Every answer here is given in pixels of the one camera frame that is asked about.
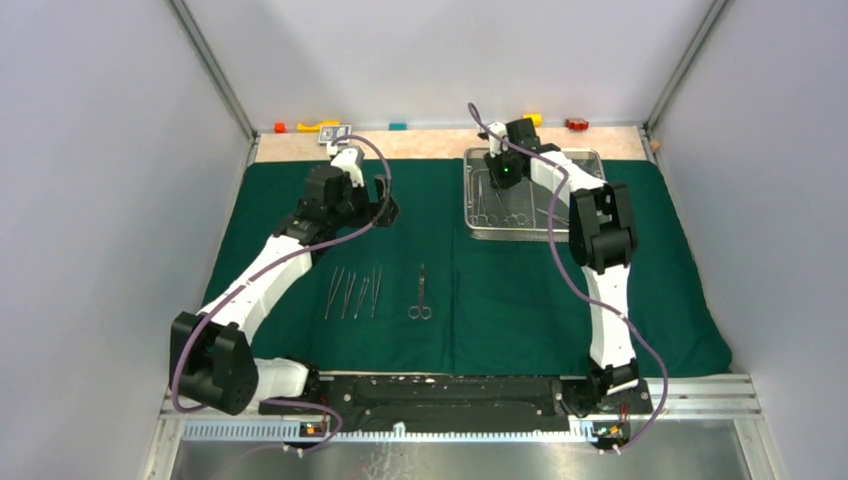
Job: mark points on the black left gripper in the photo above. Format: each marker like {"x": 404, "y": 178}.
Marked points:
{"x": 370, "y": 210}

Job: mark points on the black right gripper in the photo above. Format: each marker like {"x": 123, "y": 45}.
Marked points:
{"x": 496, "y": 180}

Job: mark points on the metal mesh instrument tray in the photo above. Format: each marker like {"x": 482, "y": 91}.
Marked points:
{"x": 514, "y": 208}

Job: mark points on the steel tweezers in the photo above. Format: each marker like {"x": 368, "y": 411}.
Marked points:
{"x": 350, "y": 283}
{"x": 337, "y": 277}
{"x": 361, "y": 297}
{"x": 376, "y": 283}

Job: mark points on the dark green surgical drape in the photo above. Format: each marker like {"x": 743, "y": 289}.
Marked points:
{"x": 499, "y": 308}

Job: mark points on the surgical scissors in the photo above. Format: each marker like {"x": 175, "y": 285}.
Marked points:
{"x": 420, "y": 310}

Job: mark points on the surgical forceps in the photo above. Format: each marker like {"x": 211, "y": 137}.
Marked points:
{"x": 479, "y": 216}

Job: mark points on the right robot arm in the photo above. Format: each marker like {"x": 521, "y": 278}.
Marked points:
{"x": 602, "y": 238}

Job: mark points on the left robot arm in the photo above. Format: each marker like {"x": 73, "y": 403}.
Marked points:
{"x": 211, "y": 358}

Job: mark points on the yellow wooden block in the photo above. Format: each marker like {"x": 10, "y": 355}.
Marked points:
{"x": 535, "y": 118}

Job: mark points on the red toy block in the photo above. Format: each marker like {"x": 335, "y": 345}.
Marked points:
{"x": 576, "y": 124}

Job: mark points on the playing card box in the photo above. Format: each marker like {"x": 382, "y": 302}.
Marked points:
{"x": 329, "y": 133}

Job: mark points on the yellow toy piece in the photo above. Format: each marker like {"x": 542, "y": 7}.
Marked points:
{"x": 315, "y": 127}

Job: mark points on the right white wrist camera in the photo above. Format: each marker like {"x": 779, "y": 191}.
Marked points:
{"x": 494, "y": 133}

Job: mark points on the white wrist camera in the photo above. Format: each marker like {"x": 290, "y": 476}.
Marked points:
{"x": 494, "y": 133}
{"x": 349, "y": 159}

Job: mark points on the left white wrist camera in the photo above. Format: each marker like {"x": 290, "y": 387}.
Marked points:
{"x": 349, "y": 159}

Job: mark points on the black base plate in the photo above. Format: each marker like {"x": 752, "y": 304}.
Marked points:
{"x": 455, "y": 403}

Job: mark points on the aluminium frame rail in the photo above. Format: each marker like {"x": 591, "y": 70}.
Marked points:
{"x": 719, "y": 396}

